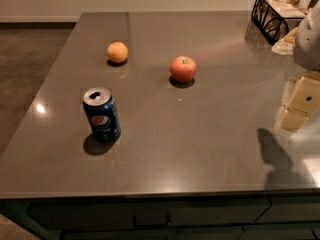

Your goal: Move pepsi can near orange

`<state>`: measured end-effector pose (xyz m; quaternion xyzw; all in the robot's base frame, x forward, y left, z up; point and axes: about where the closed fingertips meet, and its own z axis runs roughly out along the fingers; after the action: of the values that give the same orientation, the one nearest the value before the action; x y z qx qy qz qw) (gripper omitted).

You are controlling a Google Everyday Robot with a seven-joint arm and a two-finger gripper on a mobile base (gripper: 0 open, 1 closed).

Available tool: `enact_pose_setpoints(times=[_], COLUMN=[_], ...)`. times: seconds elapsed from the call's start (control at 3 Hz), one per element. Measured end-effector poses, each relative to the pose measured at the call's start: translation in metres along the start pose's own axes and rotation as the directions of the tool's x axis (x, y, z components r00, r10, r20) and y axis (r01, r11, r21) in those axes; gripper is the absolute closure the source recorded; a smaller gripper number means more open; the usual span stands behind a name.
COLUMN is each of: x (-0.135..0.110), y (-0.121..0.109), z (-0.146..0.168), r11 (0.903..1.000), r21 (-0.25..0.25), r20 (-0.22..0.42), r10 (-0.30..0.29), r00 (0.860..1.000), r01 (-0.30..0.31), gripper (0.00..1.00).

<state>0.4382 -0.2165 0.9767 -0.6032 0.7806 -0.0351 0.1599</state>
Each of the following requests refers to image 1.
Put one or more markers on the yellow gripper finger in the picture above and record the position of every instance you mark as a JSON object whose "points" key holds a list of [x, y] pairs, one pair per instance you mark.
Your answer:
{"points": [[301, 98]]}

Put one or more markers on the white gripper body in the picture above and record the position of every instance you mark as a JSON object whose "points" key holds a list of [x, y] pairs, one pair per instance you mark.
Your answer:
{"points": [[308, 47]]}

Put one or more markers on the blue pepsi can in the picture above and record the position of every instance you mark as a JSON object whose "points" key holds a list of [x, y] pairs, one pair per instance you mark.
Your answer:
{"points": [[100, 109]]}

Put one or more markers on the right cabinet drawer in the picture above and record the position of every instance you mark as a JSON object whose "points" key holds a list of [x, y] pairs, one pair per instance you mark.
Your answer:
{"points": [[292, 209]]}

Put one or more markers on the red apple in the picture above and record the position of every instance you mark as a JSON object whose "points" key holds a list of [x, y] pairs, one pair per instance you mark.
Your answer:
{"points": [[182, 69]]}

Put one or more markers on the orange fruit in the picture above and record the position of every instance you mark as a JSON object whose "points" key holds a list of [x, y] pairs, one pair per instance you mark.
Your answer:
{"points": [[117, 52]]}

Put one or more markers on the dark cabinet drawer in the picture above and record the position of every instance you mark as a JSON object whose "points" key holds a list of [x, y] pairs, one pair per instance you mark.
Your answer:
{"points": [[118, 215]]}

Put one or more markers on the black wire basket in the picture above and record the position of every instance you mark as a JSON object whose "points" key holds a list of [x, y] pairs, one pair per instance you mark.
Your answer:
{"points": [[276, 18]]}

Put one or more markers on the black drawer handle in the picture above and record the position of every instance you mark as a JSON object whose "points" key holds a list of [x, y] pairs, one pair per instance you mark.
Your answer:
{"points": [[151, 221]]}

